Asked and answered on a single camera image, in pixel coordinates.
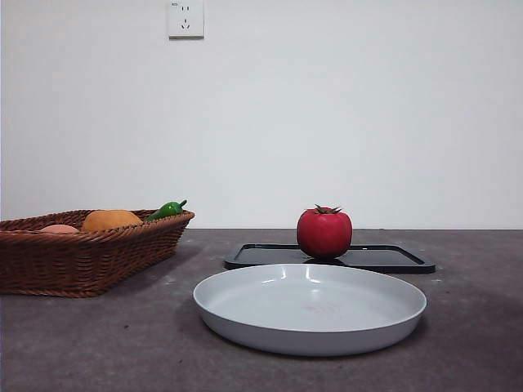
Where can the brown wicker basket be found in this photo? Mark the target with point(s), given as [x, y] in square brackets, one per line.
[81, 261]

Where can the dark rectangular tray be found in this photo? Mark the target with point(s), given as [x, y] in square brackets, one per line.
[388, 258]

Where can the orange-yellow round fruit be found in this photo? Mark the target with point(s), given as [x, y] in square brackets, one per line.
[108, 220]

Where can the grey round plate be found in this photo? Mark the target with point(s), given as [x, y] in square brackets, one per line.
[306, 306]

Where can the green pepper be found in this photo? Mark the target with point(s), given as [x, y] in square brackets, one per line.
[165, 210]

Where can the red tomato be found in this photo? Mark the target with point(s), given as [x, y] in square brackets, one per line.
[324, 234]

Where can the pale pink egg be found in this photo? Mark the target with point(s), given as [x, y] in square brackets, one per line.
[59, 228]

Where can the white wall socket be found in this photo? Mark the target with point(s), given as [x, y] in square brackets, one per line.
[186, 20]

